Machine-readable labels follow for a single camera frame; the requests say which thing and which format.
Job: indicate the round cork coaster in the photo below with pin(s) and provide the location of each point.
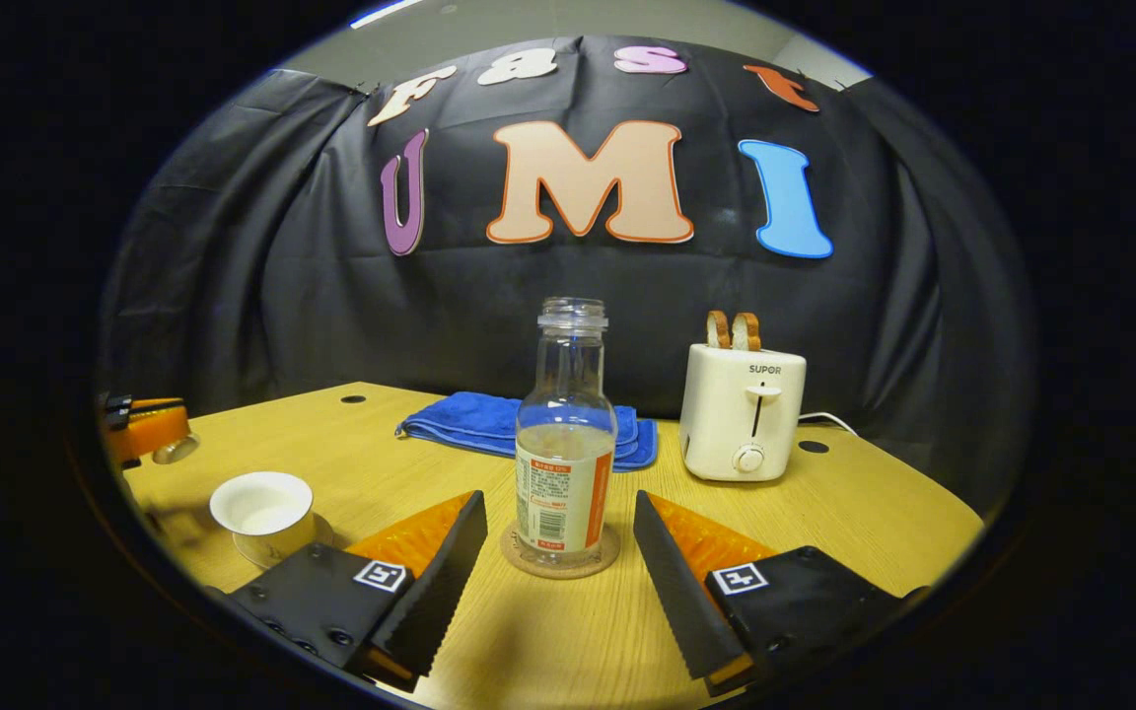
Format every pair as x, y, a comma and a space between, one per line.
514, 557

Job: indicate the toasted bread slice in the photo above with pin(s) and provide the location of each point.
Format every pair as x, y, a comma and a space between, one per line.
747, 332
718, 330

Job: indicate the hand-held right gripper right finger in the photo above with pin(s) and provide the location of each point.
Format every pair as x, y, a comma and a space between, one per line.
686, 592

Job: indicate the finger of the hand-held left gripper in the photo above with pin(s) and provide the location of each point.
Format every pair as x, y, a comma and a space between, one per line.
149, 426

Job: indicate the folded blue towel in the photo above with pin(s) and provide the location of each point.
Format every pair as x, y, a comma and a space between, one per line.
469, 419

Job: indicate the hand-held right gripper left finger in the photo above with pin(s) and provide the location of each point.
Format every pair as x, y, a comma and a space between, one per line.
445, 572

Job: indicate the black backdrop cloth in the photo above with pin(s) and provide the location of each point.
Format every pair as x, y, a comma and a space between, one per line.
282, 316

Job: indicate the white ceramic teacup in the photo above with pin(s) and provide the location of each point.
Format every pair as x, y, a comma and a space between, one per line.
267, 518

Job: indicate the white toaster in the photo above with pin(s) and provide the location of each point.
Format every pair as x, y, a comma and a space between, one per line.
741, 419

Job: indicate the clear plastic water bottle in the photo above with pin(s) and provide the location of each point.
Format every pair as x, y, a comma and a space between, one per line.
565, 473

